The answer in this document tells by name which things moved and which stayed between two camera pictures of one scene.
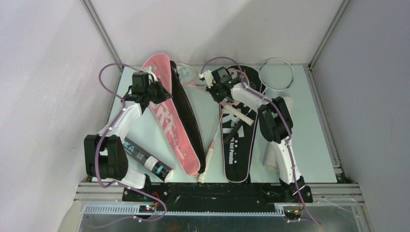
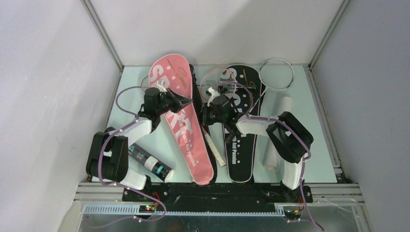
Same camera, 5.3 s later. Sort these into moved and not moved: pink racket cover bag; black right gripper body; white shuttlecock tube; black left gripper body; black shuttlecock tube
Moved: black left gripper body; pink racket cover bag; black right gripper body
Not moved: black shuttlecock tube; white shuttlecock tube
